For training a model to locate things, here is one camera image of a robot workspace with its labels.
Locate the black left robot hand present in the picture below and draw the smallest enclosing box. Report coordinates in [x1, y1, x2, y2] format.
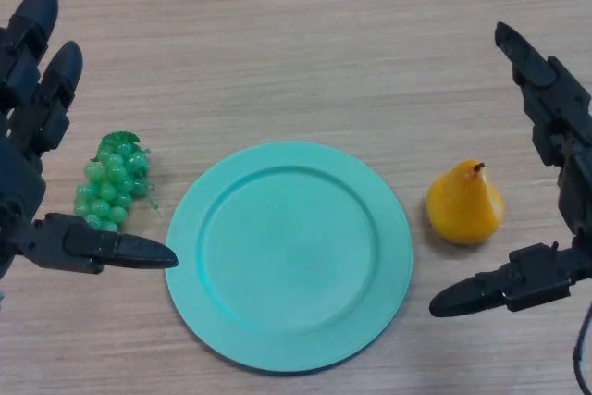
[0, 0, 179, 280]

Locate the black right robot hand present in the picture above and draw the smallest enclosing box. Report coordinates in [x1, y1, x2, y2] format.
[428, 20, 592, 318]

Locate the yellow pear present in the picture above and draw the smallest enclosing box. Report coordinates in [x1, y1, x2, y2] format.
[425, 158, 505, 246]

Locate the green round plate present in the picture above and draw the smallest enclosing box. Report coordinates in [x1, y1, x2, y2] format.
[165, 141, 414, 374]

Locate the green grape bunch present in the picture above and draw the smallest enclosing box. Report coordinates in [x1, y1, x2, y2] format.
[73, 130, 163, 233]

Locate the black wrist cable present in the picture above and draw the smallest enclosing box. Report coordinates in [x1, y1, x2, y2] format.
[571, 296, 592, 392]

